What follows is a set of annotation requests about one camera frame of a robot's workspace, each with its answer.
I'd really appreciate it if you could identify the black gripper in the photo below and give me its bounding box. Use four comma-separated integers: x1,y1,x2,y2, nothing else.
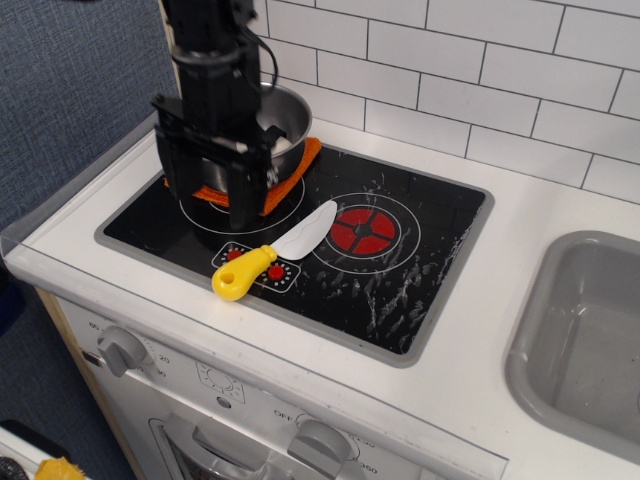
151,48,279,230

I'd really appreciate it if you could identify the yellow handled toy knife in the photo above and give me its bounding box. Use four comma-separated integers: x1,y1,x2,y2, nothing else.
211,200,338,301

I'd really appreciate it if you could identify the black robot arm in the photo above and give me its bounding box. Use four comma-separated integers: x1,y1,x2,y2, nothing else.
153,1,271,230

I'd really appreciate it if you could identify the black toy stove top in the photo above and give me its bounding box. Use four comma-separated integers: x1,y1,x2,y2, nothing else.
96,146,494,367

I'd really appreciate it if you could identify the orange cloth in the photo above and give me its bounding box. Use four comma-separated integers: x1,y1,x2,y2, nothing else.
193,137,322,216

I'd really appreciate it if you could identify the white and black sushi toy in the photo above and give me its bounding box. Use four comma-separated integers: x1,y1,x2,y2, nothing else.
265,125,292,154

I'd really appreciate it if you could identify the stainless steel bowl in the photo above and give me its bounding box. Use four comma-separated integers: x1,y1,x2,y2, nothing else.
202,80,312,193

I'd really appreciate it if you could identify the grey left oven knob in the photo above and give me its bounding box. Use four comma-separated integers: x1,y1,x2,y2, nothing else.
97,326,147,378

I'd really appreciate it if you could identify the grey oven knob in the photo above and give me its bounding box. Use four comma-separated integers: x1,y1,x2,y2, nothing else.
287,420,352,479
97,326,147,378

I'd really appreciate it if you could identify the white toy oven front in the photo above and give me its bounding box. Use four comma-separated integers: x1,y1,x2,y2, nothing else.
60,301,507,479

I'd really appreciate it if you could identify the grey right oven knob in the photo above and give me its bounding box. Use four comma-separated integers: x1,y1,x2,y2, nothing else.
287,420,352,479

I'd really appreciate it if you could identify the yellow sponge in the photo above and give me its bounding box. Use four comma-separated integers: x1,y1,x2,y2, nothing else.
34,457,86,480

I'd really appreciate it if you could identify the grey sink basin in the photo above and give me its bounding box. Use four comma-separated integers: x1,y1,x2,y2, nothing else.
505,231,639,463

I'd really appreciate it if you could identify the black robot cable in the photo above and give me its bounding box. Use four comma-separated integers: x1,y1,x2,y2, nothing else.
247,27,279,94

